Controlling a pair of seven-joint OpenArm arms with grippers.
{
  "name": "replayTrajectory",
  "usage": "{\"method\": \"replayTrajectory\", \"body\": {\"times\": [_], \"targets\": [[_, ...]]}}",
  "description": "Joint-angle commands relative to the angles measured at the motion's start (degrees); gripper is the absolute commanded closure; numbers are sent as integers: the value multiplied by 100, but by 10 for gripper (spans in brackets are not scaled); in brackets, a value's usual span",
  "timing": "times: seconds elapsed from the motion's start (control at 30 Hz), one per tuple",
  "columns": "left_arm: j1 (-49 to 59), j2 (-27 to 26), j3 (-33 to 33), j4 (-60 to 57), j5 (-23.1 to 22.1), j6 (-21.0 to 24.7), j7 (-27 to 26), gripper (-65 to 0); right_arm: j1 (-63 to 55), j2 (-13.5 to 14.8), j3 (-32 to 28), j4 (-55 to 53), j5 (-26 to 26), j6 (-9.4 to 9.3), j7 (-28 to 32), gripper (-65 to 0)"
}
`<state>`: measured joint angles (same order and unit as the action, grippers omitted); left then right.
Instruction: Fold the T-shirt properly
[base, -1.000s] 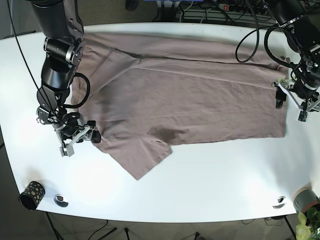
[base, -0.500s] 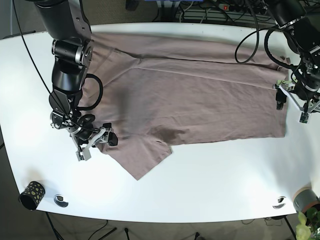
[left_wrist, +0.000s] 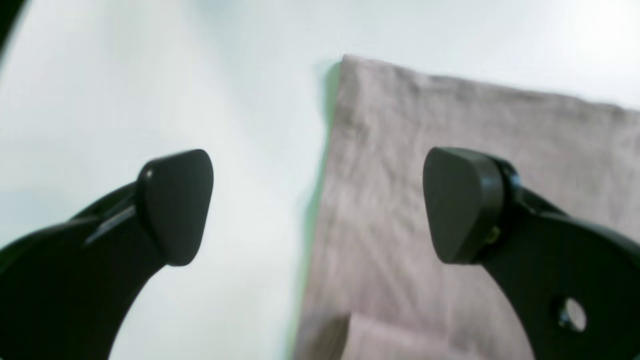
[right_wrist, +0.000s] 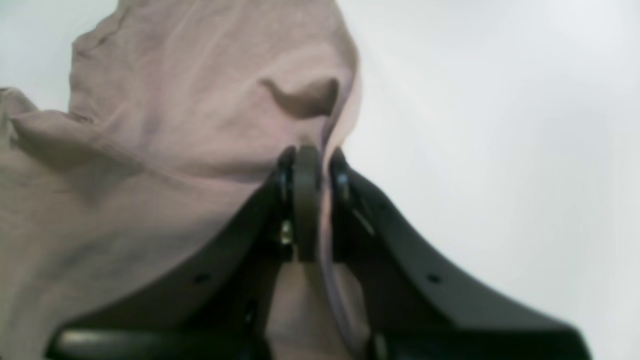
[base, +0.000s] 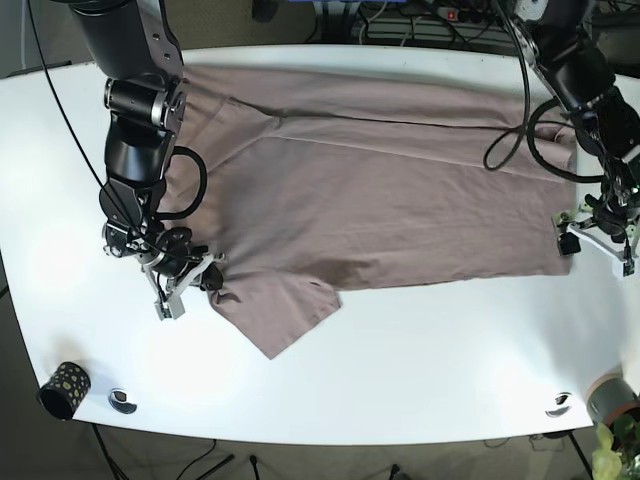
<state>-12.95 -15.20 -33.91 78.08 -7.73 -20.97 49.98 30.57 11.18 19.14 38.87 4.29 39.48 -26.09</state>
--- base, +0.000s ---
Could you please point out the left silver table grommet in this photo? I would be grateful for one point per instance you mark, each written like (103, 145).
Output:
(119, 401)

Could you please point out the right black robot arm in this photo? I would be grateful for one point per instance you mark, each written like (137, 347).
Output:
(133, 45)

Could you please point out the grey flower pot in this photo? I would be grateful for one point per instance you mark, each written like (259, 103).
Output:
(610, 397)

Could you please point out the dusty pink garment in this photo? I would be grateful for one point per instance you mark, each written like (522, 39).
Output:
(321, 183)

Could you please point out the green potted plant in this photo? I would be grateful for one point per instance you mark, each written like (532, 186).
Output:
(617, 454)

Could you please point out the black gold-dotted cup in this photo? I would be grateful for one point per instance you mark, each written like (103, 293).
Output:
(65, 390)

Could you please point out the right silver table grommet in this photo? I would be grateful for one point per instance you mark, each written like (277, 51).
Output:
(559, 405)

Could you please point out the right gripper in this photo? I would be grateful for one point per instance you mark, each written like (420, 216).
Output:
(170, 278)

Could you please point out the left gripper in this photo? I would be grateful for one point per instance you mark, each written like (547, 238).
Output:
(613, 233)

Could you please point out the silver table grommet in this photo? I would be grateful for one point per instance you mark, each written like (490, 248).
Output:
(119, 401)
(559, 405)

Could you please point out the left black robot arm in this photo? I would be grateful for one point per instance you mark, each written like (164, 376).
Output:
(552, 41)

